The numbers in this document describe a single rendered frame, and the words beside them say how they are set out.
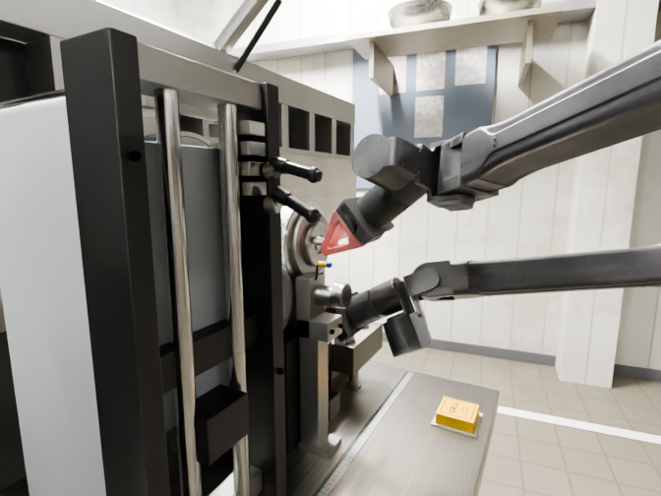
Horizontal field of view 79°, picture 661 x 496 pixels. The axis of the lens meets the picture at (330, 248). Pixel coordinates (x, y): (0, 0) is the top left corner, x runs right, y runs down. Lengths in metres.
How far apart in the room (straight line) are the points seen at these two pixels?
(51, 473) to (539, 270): 0.72
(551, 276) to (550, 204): 2.58
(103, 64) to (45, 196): 0.26
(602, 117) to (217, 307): 0.35
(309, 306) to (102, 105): 0.45
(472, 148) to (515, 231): 2.78
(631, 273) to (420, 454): 0.43
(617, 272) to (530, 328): 2.74
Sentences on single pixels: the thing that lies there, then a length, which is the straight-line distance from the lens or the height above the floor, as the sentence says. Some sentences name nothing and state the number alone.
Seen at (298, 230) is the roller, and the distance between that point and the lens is 0.64.
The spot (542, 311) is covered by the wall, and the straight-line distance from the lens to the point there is 3.39.
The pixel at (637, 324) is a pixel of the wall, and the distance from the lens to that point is 3.51.
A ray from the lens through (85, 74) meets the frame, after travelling 0.30.
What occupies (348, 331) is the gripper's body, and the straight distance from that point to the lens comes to 0.71.
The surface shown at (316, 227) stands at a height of 1.28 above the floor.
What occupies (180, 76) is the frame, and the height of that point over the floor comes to 1.43.
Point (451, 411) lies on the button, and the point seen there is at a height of 0.92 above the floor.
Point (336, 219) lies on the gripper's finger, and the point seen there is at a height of 1.30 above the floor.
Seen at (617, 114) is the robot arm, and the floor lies 1.40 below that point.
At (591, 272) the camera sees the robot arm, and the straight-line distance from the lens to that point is 0.69.
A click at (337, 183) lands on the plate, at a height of 1.35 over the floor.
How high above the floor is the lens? 1.35
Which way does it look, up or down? 9 degrees down
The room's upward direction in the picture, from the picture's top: straight up
